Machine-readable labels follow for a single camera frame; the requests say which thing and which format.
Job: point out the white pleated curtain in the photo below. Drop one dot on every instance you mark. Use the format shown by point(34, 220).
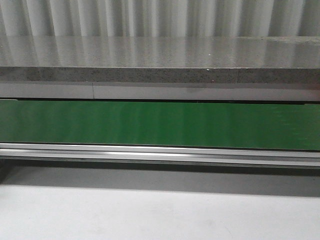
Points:
point(160, 18)

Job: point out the green conveyor belt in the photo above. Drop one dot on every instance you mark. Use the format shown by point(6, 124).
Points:
point(188, 124)

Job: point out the grey granite counter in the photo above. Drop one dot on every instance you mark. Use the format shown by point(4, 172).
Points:
point(205, 60)

